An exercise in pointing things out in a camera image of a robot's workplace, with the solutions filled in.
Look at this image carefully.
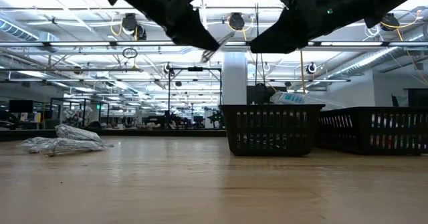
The black background rig frame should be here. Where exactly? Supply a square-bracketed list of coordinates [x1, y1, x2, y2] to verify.
[167, 66, 223, 130]

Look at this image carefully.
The black computer monitor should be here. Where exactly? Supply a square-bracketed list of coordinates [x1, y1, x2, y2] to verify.
[404, 88, 428, 108]
[9, 99, 34, 114]
[246, 83, 288, 105]

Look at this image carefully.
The white building column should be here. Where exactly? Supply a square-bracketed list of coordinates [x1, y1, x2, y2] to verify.
[222, 51, 248, 106]

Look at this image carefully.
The clear toothbrush packet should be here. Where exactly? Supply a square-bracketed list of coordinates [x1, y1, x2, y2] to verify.
[270, 90, 308, 105]

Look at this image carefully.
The long ceiling light bar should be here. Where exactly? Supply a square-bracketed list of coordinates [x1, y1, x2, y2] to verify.
[0, 41, 428, 47]

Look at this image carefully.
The silver ventilation duct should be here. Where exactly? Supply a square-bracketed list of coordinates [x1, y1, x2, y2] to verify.
[0, 18, 60, 43]
[329, 26, 428, 78]

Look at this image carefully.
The yellow hanging cable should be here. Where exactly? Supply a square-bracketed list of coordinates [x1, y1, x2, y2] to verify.
[299, 49, 307, 94]

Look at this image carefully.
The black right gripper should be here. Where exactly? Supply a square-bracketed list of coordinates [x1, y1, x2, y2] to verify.
[249, 0, 372, 54]

